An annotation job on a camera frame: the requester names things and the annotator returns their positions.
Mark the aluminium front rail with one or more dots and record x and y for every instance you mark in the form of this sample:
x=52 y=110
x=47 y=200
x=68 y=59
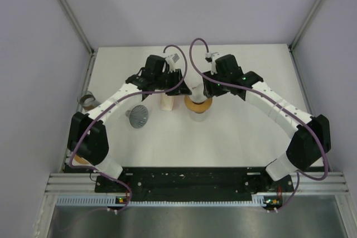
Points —
x=81 y=184

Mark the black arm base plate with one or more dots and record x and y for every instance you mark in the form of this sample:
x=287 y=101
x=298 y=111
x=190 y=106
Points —
x=193 y=184

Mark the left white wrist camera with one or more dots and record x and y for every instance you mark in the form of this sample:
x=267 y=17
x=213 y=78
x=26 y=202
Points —
x=171 y=60

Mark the wooden dripper ring stand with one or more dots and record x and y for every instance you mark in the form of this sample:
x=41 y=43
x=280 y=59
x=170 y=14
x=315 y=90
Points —
x=198 y=108

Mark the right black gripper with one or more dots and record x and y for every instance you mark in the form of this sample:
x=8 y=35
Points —
x=210 y=91

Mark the aluminium frame post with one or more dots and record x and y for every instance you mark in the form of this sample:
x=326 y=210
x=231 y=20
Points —
x=306 y=23
x=71 y=17

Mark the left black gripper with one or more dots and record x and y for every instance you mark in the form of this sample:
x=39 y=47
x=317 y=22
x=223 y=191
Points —
x=182 y=90

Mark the grey glass carafe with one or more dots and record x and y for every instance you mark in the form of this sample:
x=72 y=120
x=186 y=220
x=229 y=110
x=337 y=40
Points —
x=87 y=100

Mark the right aluminium frame post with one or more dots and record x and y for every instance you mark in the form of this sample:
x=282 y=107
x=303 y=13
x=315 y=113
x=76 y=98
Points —
x=306 y=23

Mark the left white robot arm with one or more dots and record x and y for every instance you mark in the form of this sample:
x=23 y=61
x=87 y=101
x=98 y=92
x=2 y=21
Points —
x=88 y=137

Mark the ribbed grey glass dripper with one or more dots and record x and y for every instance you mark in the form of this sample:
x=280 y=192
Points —
x=138 y=116

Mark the glass carafe with brown band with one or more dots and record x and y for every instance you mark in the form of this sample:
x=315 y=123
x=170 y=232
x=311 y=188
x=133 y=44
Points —
x=198 y=117

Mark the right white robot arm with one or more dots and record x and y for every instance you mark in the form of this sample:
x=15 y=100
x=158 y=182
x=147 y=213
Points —
x=309 y=135

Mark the left aluminium frame post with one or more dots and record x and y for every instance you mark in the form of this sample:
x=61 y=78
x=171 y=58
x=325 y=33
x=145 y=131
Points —
x=71 y=17

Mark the orange coffee filter box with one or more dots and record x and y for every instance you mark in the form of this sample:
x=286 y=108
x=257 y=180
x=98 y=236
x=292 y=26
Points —
x=166 y=102

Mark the white paper coffee filter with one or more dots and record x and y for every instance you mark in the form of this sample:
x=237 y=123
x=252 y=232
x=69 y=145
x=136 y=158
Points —
x=197 y=90

